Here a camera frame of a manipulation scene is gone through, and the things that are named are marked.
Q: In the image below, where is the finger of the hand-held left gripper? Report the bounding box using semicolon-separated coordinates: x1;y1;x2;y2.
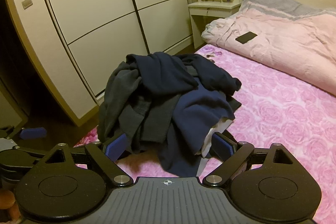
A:
0;126;47;140

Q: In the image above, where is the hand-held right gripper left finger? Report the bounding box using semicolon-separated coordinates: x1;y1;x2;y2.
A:
43;133;134;186

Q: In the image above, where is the pink duvet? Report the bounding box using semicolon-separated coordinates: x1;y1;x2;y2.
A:
202;7;336;96

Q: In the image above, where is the navy blue garment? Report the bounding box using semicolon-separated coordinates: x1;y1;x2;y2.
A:
157;82;235;177

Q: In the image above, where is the white garment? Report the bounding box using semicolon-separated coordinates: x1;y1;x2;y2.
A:
201;119;233;159

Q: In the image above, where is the black phone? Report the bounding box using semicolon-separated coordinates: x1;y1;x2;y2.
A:
235;31;258;44

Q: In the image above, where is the white vanity table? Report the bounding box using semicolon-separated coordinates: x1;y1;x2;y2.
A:
188;1;242;48

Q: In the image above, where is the cream sliding door wardrobe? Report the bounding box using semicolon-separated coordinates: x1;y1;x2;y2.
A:
0;0;193;127

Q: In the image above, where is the pink rose print blanket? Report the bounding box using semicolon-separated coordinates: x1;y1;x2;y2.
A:
73;44;336;224

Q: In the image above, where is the dark grey garment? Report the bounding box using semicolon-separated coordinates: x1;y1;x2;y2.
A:
98;61;184;156

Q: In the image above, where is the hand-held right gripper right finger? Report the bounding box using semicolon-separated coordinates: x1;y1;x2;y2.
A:
202;132;293;186

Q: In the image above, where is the person's left hand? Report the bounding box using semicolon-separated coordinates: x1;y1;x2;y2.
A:
0;189;17;223

